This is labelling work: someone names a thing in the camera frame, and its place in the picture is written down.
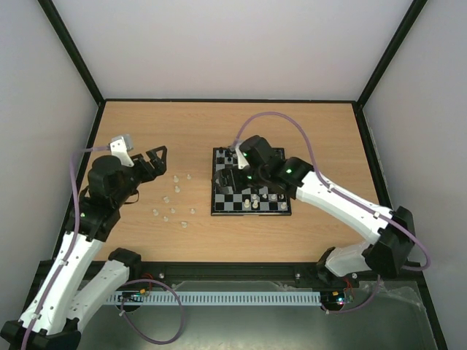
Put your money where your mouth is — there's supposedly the white slotted cable duct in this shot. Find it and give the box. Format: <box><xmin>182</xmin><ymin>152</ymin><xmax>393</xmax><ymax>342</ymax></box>
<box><xmin>104</xmin><ymin>291</ymin><xmax>321</xmax><ymax>306</ymax></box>

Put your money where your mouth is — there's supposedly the black frame post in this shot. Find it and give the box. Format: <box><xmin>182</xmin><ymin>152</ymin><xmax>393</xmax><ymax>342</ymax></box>
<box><xmin>357</xmin><ymin>0</ymin><xmax>428</xmax><ymax>109</ymax></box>
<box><xmin>37</xmin><ymin>0</ymin><xmax>105</xmax><ymax>106</ymax></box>

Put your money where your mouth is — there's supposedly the black frame post left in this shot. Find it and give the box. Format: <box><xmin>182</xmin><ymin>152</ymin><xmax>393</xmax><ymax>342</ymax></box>
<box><xmin>37</xmin><ymin>0</ymin><xmax>105</xmax><ymax>106</ymax></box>

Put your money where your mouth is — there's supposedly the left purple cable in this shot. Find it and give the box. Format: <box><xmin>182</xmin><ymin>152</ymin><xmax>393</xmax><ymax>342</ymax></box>
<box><xmin>20</xmin><ymin>145</ymin><xmax>185</xmax><ymax>350</ymax></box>

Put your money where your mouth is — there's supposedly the black and white chessboard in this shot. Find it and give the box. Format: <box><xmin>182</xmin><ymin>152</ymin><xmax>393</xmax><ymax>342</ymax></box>
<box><xmin>211</xmin><ymin>147</ymin><xmax>292</xmax><ymax>217</ymax></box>

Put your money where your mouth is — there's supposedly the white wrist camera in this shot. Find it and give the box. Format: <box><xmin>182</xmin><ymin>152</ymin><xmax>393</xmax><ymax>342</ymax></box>
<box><xmin>109</xmin><ymin>134</ymin><xmax>134</xmax><ymax>168</ymax></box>
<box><xmin>234</xmin><ymin>141</ymin><xmax>249</xmax><ymax>170</ymax></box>

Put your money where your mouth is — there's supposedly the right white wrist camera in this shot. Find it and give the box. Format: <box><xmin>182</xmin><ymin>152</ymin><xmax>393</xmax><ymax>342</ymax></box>
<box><xmin>234</xmin><ymin>141</ymin><xmax>249</xmax><ymax>170</ymax></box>

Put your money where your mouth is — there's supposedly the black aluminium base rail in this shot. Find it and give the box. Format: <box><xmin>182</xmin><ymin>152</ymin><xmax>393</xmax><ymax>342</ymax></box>
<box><xmin>36</xmin><ymin>260</ymin><xmax>424</xmax><ymax>289</ymax></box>

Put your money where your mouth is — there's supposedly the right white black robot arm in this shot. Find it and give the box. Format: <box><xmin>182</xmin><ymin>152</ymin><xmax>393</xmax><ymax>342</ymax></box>
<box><xmin>212</xmin><ymin>135</ymin><xmax>414</xmax><ymax>286</ymax></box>

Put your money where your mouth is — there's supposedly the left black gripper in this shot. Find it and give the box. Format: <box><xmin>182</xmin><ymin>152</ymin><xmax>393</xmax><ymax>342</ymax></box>
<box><xmin>114</xmin><ymin>146</ymin><xmax>168</xmax><ymax>207</ymax></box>

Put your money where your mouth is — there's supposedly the circuit board with leds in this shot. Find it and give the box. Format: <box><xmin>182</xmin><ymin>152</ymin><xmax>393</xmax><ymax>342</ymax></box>
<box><xmin>320</xmin><ymin>287</ymin><xmax>355</xmax><ymax>306</ymax></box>

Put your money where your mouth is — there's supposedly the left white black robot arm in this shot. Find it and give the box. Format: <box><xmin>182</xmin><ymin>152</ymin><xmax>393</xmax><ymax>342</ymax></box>
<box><xmin>1</xmin><ymin>146</ymin><xmax>167</xmax><ymax>349</ymax></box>

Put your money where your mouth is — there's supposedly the black frame post right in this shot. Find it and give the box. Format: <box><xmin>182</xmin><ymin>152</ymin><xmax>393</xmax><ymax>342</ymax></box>
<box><xmin>357</xmin><ymin>0</ymin><xmax>428</xmax><ymax>109</ymax></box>

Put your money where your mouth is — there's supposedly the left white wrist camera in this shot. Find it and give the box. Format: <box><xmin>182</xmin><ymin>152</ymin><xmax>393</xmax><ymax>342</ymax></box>
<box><xmin>109</xmin><ymin>134</ymin><xmax>134</xmax><ymax>168</ymax></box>

